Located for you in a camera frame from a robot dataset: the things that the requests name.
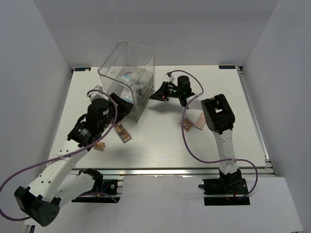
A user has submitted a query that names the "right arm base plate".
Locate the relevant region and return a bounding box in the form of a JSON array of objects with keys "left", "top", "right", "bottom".
[{"left": 198, "top": 179, "right": 250, "bottom": 206}]

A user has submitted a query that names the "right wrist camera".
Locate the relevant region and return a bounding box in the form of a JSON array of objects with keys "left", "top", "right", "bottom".
[{"left": 165, "top": 72, "right": 174, "bottom": 83}]

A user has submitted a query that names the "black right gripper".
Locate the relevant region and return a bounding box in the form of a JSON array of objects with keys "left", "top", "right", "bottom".
[{"left": 150, "top": 82, "right": 183, "bottom": 101}]

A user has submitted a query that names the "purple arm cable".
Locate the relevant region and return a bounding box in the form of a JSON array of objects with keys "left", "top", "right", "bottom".
[
  {"left": 170, "top": 69, "right": 259, "bottom": 201},
  {"left": 0, "top": 89, "right": 119, "bottom": 221}
]

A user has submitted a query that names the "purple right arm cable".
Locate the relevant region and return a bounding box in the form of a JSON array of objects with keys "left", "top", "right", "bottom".
[{"left": 170, "top": 69, "right": 259, "bottom": 201}]

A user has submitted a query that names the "foundation bottle near front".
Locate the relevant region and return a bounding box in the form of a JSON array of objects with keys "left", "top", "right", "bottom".
[{"left": 93, "top": 142, "right": 105, "bottom": 151}]

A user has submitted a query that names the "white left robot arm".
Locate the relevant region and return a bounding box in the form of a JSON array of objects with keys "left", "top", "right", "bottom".
[{"left": 14, "top": 92, "right": 134, "bottom": 227}]

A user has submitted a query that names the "pink makeup box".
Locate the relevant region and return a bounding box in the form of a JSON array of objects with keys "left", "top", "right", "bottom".
[{"left": 194, "top": 112, "right": 206, "bottom": 130}]

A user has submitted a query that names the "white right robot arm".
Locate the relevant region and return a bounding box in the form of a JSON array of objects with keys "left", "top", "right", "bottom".
[{"left": 150, "top": 75, "right": 242, "bottom": 194}]

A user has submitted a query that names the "long square-pan eyeshadow palette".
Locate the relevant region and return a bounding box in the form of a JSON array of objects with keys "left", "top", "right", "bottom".
[{"left": 114, "top": 122, "right": 132, "bottom": 143}]

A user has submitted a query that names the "aluminium front rail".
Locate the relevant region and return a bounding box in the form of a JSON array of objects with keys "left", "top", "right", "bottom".
[{"left": 69, "top": 167, "right": 275, "bottom": 176}]

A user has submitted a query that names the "smoked acrylic drawer organizer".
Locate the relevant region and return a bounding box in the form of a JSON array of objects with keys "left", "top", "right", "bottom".
[{"left": 114, "top": 67, "right": 154, "bottom": 122}]

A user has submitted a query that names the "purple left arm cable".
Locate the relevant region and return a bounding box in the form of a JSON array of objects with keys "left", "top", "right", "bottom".
[{"left": 0, "top": 89, "right": 119, "bottom": 221}]

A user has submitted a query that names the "white cotton pad pack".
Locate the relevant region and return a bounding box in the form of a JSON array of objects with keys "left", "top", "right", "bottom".
[
  {"left": 121, "top": 72, "right": 142, "bottom": 85},
  {"left": 120, "top": 84, "right": 141, "bottom": 104}
]

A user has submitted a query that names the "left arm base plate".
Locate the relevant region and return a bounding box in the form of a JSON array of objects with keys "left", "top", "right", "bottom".
[{"left": 71, "top": 168, "right": 124, "bottom": 204}]

